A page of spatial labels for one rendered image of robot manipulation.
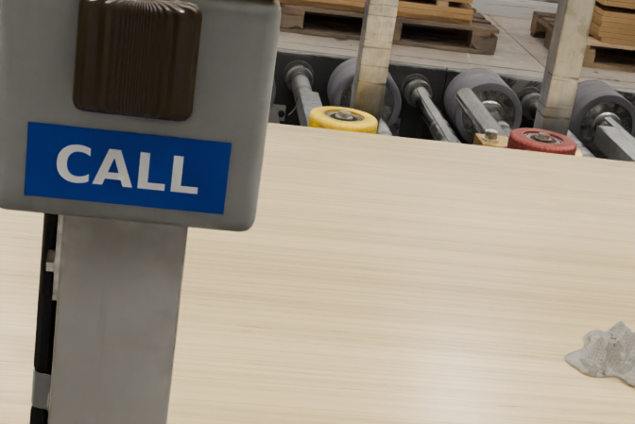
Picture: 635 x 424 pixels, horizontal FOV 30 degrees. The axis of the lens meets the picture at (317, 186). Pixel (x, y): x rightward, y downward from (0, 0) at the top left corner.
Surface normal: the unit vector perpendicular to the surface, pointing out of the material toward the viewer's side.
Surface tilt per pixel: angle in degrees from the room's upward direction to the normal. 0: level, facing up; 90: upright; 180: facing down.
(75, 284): 90
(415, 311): 0
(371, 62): 90
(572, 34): 90
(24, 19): 90
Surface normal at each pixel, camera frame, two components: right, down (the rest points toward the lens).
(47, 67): 0.08, 0.33
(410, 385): 0.14, -0.94
